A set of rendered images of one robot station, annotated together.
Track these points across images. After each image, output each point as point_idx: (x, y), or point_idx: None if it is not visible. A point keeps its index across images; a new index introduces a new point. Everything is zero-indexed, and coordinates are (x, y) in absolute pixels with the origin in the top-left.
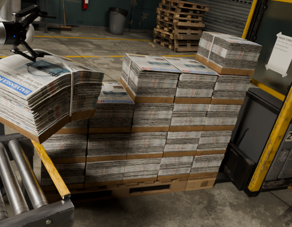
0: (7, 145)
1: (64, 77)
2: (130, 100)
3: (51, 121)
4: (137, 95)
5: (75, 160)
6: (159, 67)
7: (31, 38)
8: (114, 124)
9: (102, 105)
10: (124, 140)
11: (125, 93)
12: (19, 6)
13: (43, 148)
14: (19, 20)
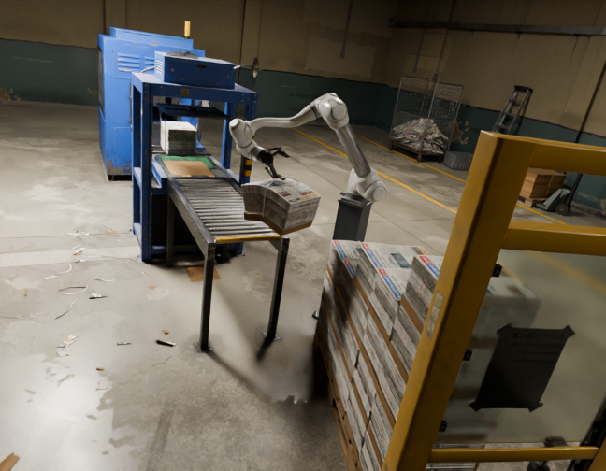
0: None
1: (261, 187)
2: None
3: (252, 210)
4: (355, 273)
5: (327, 312)
6: (381, 256)
7: (369, 195)
8: (343, 294)
9: (344, 266)
10: (342, 322)
11: None
12: (356, 164)
13: (262, 236)
14: (363, 177)
